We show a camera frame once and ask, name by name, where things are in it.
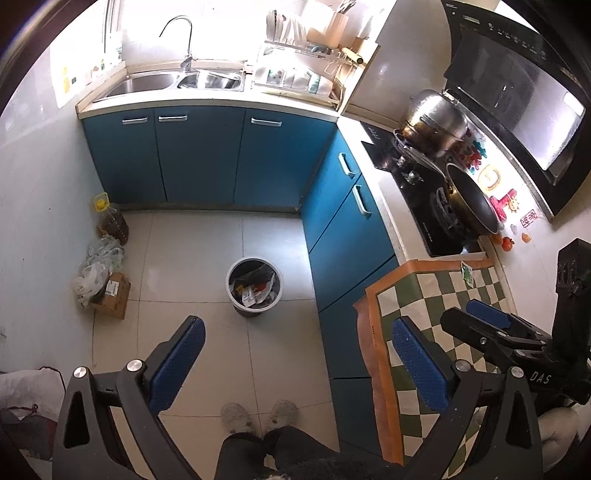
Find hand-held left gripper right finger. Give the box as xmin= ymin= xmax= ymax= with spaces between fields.
xmin=392 ymin=316 xmax=542 ymax=480

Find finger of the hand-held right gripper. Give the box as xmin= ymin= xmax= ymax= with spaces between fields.
xmin=440 ymin=308 xmax=525 ymax=370
xmin=465 ymin=298 xmax=553 ymax=345

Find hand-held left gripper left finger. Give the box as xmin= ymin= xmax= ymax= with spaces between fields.
xmin=52 ymin=315 xmax=207 ymax=480

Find round grey waste bin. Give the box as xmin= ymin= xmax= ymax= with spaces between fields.
xmin=225 ymin=258 xmax=284 ymax=319

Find green checkered tablecloth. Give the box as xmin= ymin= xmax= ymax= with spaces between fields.
xmin=353 ymin=259 xmax=570 ymax=468

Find grey shoe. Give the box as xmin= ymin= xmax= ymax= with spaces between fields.
xmin=265 ymin=400 xmax=299 ymax=431
xmin=221 ymin=403 xmax=253 ymax=435

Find cardboard box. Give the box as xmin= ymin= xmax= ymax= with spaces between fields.
xmin=89 ymin=272 xmax=133 ymax=320

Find black wok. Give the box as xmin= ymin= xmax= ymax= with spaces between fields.
xmin=442 ymin=161 xmax=502 ymax=237

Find crumpled plastic bags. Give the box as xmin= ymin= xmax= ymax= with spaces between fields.
xmin=71 ymin=234 xmax=127 ymax=308

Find person's dark trousers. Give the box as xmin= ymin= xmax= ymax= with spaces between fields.
xmin=214 ymin=425 xmax=334 ymax=480

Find black glass gas stove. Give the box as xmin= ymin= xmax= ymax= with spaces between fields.
xmin=359 ymin=122 xmax=491 ymax=258

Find blue drawer cabinet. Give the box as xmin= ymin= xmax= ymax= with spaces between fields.
xmin=298 ymin=129 xmax=402 ymax=459

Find yellow-capped oil bottle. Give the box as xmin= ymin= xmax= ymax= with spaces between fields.
xmin=93 ymin=194 xmax=130 ymax=247

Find white sack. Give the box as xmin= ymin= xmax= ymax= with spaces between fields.
xmin=0 ymin=368 xmax=64 ymax=417

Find blue three-door cabinet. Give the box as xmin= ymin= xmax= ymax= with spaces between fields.
xmin=80 ymin=106 xmax=341 ymax=214

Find steel steamer pot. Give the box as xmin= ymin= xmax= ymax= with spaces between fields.
xmin=392 ymin=89 xmax=470 ymax=160

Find black range hood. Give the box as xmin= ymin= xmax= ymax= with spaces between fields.
xmin=440 ymin=0 xmax=588 ymax=219

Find wooden cutting board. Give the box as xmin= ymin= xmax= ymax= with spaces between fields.
xmin=332 ymin=36 xmax=384 ymax=112

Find steel sink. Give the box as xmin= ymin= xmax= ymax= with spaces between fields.
xmin=91 ymin=69 xmax=246 ymax=105

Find chrome faucet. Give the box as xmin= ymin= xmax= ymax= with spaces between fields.
xmin=159 ymin=16 xmax=195 ymax=73

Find dish rack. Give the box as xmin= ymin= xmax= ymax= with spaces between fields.
xmin=251 ymin=9 xmax=352 ymax=100

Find green-labelled bottle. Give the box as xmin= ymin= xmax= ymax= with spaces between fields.
xmin=103 ymin=32 xmax=125 ymax=71

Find wooden knife block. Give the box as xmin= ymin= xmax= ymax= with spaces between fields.
xmin=307 ymin=0 xmax=352 ymax=47

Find group of colourful wall stickers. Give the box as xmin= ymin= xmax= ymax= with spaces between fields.
xmin=454 ymin=128 xmax=542 ymax=253

